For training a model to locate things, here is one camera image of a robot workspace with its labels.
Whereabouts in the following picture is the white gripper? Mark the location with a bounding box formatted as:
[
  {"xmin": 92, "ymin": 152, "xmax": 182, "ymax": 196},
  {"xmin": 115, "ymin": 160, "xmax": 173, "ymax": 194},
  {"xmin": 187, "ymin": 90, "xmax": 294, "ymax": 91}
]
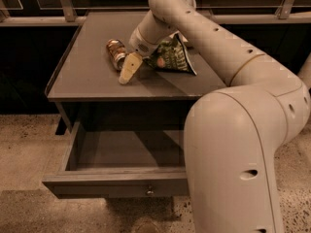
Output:
[{"xmin": 119, "ymin": 28, "xmax": 158, "ymax": 84}]

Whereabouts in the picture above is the orange soda can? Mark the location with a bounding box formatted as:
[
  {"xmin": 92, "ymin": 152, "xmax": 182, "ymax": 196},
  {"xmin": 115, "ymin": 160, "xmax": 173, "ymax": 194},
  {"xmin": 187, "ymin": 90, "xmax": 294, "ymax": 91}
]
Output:
[{"xmin": 106, "ymin": 39, "xmax": 127, "ymax": 71}]

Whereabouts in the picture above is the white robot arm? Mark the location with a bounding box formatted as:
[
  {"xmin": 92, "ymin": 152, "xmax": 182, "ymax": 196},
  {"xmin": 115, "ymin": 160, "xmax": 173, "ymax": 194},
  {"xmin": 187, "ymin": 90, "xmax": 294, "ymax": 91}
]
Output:
[{"xmin": 119, "ymin": 0, "xmax": 310, "ymax": 233}]

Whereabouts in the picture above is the grey cabinet with top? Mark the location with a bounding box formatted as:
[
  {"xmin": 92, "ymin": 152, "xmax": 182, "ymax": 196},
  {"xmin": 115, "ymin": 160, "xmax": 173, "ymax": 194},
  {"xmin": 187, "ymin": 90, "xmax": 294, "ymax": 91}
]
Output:
[{"xmin": 46, "ymin": 12, "xmax": 225, "ymax": 124}]

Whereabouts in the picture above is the open grey top drawer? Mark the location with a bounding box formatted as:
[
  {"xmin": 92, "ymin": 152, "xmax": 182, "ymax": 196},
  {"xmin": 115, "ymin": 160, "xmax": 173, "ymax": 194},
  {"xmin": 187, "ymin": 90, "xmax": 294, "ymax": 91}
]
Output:
[{"xmin": 43, "ymin": 121, "xmax": 189, "ymax": 198}]

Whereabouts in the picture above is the small metal drawer knob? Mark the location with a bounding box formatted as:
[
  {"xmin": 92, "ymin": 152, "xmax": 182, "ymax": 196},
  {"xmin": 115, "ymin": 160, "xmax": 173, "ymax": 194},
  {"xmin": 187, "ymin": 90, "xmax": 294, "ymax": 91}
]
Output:
[{"xmin": 146, "ymin": 185, "xmax": 155, "ymax": 196}]

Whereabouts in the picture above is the green chip bag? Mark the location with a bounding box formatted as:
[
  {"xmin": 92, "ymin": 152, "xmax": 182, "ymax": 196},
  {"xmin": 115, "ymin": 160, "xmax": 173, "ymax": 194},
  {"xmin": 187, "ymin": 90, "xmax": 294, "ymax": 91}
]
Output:
[{"xmin": 144, "ymin": 33, "xmax": 197, "ymax": 76}]

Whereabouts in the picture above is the metal railing frame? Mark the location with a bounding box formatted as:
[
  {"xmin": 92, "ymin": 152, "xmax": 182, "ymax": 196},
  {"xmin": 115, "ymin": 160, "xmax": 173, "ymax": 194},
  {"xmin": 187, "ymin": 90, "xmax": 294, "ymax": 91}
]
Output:
[{"xmin": 1, "ymin": 0, "xmax": 311, "ymax": 26}]

